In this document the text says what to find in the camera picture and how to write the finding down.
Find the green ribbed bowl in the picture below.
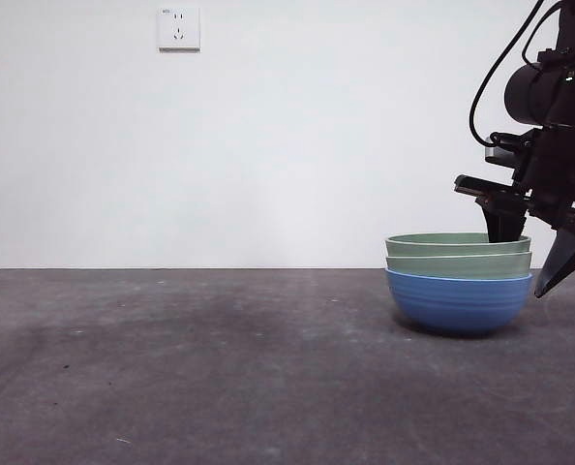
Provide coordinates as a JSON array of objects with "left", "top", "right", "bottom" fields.
[
  {"left": 384, "top": 232, "right": 533, "bottom": 258},
  {"left": 385, "top": 251, "right": 533, "bottom": 281}
]

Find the blue ribbed bowl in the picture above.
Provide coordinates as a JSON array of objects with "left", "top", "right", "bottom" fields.
[{"left": 383, "top": 269, "right": 534, "bottom": 339}]

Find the white wall socket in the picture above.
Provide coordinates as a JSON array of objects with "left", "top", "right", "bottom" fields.
[{"left": 157, "top": 7, "right": 202, "bottom": 53}]

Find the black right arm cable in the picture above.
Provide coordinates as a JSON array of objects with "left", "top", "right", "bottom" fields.
[
  {"left": 522, "top": 0, "right": 567, "bottom": 64},
  {"left": 468, "top": 0, "right": 548, "bottom": 146}
]

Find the pale grey camera box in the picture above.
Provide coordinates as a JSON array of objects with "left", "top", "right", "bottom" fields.
[{"left": 483, "top": 132, "right": 531, "bottom": 169}]

